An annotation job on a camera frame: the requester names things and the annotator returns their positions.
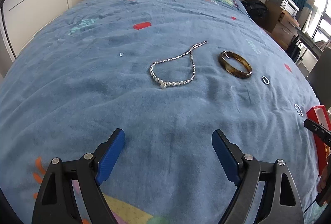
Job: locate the dark desk with chair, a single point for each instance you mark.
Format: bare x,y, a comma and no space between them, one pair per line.
320,73

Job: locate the black backpack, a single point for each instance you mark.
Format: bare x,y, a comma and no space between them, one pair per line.
257,10

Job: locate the brown jade bangle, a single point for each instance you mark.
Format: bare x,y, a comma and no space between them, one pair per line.
235,64

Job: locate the wooden drawer cabinet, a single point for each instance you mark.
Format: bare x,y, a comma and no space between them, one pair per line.
280,24

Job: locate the small silver ring bangle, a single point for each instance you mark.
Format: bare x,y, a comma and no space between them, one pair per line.
265,80

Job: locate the person's right hand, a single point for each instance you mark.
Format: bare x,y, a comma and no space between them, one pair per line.
322,182

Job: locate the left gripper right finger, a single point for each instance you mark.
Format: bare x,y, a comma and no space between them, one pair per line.
280,201

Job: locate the blue patterned bedspread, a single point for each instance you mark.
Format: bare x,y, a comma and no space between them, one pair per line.
69,89

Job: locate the twisted silver bangle on bed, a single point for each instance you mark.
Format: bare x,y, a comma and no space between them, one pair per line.
298,109

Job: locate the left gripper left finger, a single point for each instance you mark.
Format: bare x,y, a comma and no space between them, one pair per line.
56,202

